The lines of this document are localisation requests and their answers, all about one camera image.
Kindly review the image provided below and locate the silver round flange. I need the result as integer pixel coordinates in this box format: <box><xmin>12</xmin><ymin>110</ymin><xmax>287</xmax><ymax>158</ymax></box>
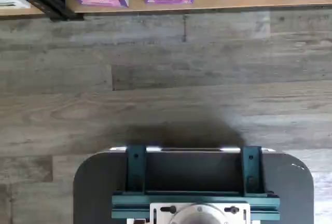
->
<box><xmin>174</xmin><ymin>203</ymin><xmax>230</xmax><ymax>224</ymax></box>

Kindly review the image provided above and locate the white mounting plate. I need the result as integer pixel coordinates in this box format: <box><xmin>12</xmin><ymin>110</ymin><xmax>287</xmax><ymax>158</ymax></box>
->
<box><xmin>126</xmin><ymin>202</ymin><xmax>261</xmax><ymax>224</ymax></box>

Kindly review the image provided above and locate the teal metal frame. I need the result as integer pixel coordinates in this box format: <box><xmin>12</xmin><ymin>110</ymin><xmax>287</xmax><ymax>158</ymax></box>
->
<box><xmin>111</xmin><ymin>145</ymin><xmax>281</xmax><ymax>221</ymax></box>

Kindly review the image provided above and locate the dark grey base platform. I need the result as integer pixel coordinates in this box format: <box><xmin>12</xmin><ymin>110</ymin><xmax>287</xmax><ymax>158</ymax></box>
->
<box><xmin>73</xmin><ymin>147</ymin><xmax>315</xmax><ymax>224</ymax></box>

